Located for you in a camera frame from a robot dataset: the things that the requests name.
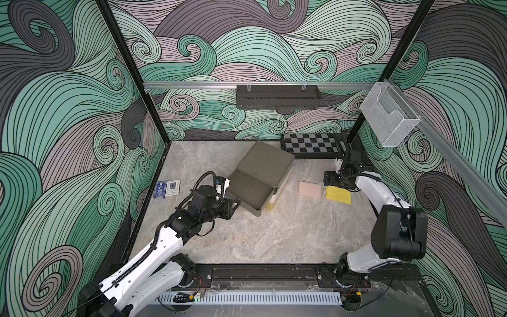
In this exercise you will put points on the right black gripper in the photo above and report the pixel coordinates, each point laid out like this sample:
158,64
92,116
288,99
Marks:
331,178

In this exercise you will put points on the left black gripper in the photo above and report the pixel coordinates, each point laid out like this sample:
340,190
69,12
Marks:
228,208

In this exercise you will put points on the yellow sponge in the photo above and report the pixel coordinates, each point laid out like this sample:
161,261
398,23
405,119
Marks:
338,195

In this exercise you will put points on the olive three-drawer storage box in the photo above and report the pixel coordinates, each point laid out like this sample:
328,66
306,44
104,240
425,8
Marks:
267,164

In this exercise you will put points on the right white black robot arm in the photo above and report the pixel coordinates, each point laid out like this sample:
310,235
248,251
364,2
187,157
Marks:
400,231

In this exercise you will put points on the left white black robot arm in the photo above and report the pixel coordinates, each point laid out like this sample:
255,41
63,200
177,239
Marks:
160,266

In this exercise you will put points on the black white chessboard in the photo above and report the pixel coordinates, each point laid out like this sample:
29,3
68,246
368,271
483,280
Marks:
308,146

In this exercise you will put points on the white playing card box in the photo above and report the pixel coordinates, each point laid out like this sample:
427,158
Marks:
172,188

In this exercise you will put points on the blue playing card box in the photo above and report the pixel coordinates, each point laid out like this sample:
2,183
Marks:
160,190

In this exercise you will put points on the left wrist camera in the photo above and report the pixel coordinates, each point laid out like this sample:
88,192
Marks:
221,185

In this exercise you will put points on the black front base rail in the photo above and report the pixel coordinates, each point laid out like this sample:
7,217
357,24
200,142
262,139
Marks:
322,276

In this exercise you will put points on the clear acrylic wall holder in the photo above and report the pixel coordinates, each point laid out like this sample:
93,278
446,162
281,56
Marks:
389,114

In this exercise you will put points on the black wall-mounted tray shelf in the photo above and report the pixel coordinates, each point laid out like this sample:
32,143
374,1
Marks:
278,97

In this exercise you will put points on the white slotted cable duct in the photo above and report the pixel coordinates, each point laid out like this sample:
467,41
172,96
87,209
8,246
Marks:
270,298

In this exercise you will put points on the aluminium right wall rail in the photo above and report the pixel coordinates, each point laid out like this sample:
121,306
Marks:
493,200

